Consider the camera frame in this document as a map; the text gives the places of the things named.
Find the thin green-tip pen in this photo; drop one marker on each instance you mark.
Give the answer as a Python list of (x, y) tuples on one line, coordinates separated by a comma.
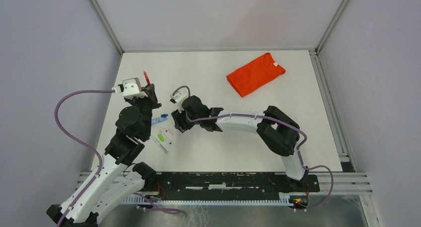
[(160, 145)]

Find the blue pen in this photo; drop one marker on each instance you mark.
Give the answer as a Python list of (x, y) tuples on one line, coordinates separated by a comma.
[(160, 119)]

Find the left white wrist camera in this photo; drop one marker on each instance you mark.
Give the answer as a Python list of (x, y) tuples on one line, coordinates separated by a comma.
[(130, 88)]

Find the white slotted cable duct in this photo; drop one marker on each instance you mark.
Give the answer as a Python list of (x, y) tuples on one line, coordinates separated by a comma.
[(284, 200)]

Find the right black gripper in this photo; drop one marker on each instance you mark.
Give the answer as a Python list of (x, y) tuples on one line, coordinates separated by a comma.
[(179, 120)]

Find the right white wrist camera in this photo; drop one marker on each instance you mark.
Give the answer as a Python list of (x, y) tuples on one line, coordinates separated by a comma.
[(178, 97)]

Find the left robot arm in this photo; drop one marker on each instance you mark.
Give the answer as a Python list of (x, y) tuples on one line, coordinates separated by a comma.
[(97, 196)]

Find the thin blue-tip pen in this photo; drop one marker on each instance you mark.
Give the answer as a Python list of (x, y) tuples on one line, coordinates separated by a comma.
[(166, 138)]

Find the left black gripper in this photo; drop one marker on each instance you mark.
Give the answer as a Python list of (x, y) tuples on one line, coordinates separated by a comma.
[(152, 97)]

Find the green pen cap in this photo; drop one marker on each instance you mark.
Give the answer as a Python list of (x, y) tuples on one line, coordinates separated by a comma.
[(161, 138)]

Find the red orange pen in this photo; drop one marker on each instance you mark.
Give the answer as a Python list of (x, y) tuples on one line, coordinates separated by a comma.
[(146, 78)]

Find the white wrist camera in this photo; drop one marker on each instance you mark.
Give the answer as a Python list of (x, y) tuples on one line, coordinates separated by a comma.
[(178, 97), (130, 88)]

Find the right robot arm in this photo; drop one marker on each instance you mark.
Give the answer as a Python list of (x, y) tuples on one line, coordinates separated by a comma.
[(277, 130)]

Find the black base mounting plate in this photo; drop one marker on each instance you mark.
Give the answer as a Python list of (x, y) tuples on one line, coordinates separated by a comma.
[(227, 186)]

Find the folded orange cloth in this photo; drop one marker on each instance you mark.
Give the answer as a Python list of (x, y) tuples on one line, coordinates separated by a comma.
[(255, 74)]

